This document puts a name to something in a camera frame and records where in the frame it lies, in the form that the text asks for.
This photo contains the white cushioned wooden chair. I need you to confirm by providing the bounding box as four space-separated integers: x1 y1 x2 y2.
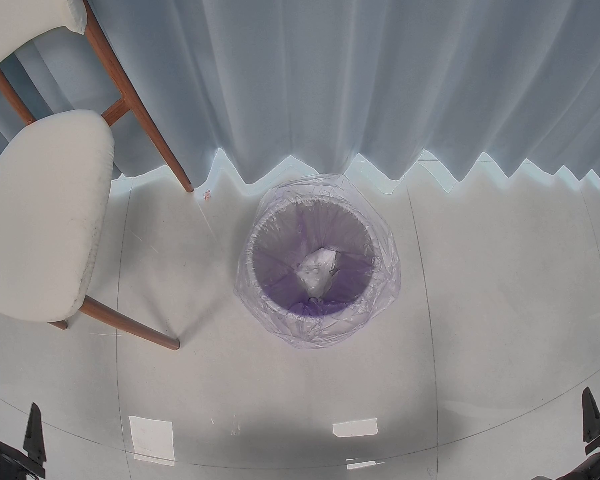
0 0 195 351

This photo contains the pale blue curtain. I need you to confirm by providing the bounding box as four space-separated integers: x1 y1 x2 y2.
0 0 600 195

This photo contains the white paper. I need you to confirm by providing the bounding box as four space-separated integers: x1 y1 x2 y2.
294 248 342 300

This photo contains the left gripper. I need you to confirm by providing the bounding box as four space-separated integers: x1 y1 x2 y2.
0 392 47 480

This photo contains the purple plastic bag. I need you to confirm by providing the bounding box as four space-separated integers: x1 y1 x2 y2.
234 173 402 351

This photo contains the white trash bin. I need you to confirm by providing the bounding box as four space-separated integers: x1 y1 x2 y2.
246 195 382 320

